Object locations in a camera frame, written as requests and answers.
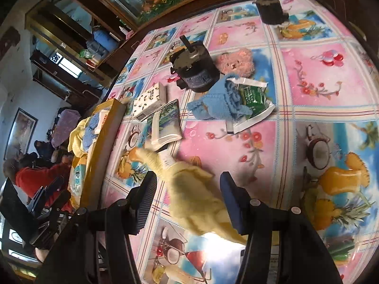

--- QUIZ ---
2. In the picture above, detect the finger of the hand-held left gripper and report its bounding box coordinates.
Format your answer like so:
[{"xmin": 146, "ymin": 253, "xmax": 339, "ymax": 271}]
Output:
[{"xmin": 28, "ymin": 176, "xmax": 65, "ymax": 212}]

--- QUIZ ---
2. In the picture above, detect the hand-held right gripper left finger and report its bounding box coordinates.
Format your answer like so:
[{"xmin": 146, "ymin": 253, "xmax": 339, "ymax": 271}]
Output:
[{"xmin": 36, "ymin": 171, "xmax": 158, "ymax": 284}]

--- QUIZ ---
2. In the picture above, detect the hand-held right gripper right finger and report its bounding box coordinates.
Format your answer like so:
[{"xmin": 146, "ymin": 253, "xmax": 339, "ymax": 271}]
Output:
[{"xmin": 220, "ymin": 171, "xmax": 342, "ymax": 284}]

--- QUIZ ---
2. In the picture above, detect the yellow towel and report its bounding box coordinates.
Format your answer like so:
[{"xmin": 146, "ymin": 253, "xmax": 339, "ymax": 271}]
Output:
[
  {"xmin": 130, "ymin": 146, "xmax": 248, "ymax": 244},
  {"xmin": 68, "ymin": 118, "xmax": 90, "ymax": 156}
]

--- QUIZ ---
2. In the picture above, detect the yellow cardboard box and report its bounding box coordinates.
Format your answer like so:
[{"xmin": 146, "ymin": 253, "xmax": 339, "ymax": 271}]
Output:
[{"xmin": 68, "ymin": 98, "xmax": 129, "ymax": 215}]

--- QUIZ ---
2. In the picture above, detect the purple cloth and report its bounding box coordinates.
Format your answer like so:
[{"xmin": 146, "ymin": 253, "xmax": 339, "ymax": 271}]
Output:
[{"xmin": 51, "ymin": 109, "xmax": 82, "ymax": 150}]

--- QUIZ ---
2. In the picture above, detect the blue towel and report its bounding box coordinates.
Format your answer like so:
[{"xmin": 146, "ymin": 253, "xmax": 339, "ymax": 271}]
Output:
[
  {"xmin": 82, "ymin": 115, "xmax": 102, "ymax": 149},
  {"xmin": 187, "ymin": 74, "xmax": 253, "ymax": 121}
]

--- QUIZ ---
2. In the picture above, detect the white green towel packet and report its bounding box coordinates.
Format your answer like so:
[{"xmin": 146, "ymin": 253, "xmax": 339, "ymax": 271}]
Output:
[{"xmin": 144, "ymin": 98, "xmax": 183, "ymax": 152}]

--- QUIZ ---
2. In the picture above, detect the patterned tissue pack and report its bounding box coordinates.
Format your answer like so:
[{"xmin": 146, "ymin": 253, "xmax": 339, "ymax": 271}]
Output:
[{"xmin": 133, "ymin": 82, "xmax": 167, "ymax": 122}]

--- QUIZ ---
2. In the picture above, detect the green snack packet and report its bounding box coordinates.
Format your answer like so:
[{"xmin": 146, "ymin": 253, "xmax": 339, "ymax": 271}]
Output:
[{"xmin": 227, "ymin": 76, "xmax": 276, "ymax": 134}]

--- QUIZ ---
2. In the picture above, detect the pink teddy bear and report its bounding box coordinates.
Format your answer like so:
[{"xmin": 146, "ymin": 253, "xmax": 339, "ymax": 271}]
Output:
[{"xmin": 214, "ymin": 48, "xmax": 256, "ymax": 78}]

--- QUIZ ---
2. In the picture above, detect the black cylindrical motor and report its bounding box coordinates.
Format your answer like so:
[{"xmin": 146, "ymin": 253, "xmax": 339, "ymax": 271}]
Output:
[{"xmin": 170, "ymin": 35, "xmax": 221, "ymax": 93}]

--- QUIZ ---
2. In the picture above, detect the printed tablecloth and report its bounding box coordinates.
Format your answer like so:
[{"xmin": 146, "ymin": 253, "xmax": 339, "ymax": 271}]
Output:
[{"xmin": 98, "ymin": 0, "xmax": 379, "ymax": 284}]

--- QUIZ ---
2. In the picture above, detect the blue water jug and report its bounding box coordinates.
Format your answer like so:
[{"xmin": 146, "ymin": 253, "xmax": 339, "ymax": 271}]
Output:
[{"xmin": 87, "ymin": 29, "xmax": 118, "ymax": 59}]

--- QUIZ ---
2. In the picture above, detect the black motor with wooden cap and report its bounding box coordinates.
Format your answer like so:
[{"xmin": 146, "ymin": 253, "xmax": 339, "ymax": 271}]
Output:
[{"xmin": 254, "ymin": 0, "xmax": 290, "ymax": 26}]

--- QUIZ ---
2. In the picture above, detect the framed wall picture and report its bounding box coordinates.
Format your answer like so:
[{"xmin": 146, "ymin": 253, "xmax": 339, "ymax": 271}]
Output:
[{"xmin": 4, "ymin": 107, "xmax": 39, "ymax": 161}]

